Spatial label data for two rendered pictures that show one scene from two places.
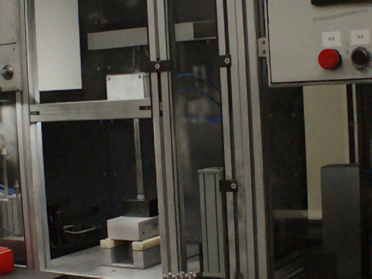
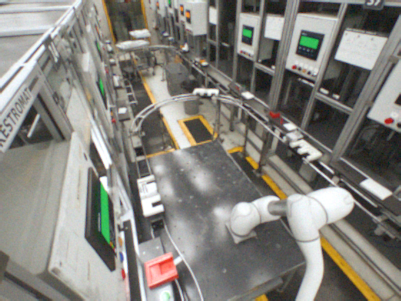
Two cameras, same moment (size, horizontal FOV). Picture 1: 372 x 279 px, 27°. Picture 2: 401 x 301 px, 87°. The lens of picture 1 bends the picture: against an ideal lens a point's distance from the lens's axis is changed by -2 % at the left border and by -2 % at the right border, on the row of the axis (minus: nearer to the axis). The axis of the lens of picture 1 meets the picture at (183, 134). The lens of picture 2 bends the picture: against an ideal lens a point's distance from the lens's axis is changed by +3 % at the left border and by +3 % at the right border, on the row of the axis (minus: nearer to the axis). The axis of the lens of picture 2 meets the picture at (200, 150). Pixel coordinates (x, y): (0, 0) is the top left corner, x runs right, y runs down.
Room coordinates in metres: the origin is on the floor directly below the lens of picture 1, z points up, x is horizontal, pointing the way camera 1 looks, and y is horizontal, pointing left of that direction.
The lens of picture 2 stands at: (2.16, 1.04, 2.17)
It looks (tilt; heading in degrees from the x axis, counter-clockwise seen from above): 40 degrees down; 220
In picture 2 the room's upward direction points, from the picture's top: 3 degrees counter-clockwise
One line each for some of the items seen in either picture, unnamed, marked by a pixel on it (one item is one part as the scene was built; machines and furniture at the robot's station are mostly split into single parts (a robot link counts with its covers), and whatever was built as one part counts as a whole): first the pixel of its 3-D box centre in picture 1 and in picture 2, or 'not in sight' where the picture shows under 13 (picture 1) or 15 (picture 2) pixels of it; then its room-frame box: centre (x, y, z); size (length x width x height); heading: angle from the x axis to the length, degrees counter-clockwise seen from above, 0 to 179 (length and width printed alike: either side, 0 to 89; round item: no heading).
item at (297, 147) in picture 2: not in sight; (300, 148); (0.32, 0.81, 0.84); 0.37 x 0.14 x 0.10; 59
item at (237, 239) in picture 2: not in sight; (239, 225); (1.33, 0.71, 0.71); 0.22 x 0.18 x 0.06; 59
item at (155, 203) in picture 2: not in sight; (150, 196); (1.61, 0.03, 0.84); 0.36 x 0.14 x 0.10; 59
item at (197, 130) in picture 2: not in sight; (197, 130); (-0.31, -1.04, 0.01); 1.00 x 0.55 x 0.01; 59
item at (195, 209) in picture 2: not in sight; (199, 201); (1.31, 0.30, 0.66); 1.50 x 1.06 x 0.04; 59
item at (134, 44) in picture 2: not in sight; (136, 59); (-1.58, -4.25, 0.48); 0.88 x 0.56 x 0.96; 167
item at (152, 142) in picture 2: not in sight; (137, 88); (-0.92, -3.54, 0.01); 5.85 x 0.59 x 0.01; 59
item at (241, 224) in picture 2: not in sight; (243, 216); (1.34, 0.73, 0.85); 0.18 x 0.16 x 0.22; 150
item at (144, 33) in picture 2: not in sight; (143, 46); (-2.59, -5.13, 0.48); 0.84 x 0.58 x 0.97; 67
